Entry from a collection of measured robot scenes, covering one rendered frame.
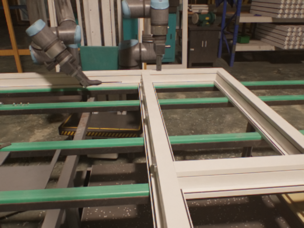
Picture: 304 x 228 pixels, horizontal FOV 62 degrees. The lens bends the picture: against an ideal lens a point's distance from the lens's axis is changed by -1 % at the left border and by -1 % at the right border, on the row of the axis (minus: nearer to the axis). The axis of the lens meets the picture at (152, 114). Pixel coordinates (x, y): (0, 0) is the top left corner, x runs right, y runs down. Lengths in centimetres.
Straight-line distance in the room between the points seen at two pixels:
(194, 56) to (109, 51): 302
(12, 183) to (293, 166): 75
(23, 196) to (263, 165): 61
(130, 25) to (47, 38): 378
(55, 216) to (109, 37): 168
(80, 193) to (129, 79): 84
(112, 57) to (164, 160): 154
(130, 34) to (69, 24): 362
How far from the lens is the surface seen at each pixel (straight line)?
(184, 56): 486
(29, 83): 151
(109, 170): 121
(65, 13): 147
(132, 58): 194
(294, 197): 113
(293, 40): 531
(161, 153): 70
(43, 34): 125
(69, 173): 84
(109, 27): 217
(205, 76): 146
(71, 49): 205
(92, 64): 218
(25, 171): 85
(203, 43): 495
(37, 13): 190
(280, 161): 74
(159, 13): 133
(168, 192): 58
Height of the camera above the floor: 133
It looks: 26 degrees down
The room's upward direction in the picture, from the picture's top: straight up
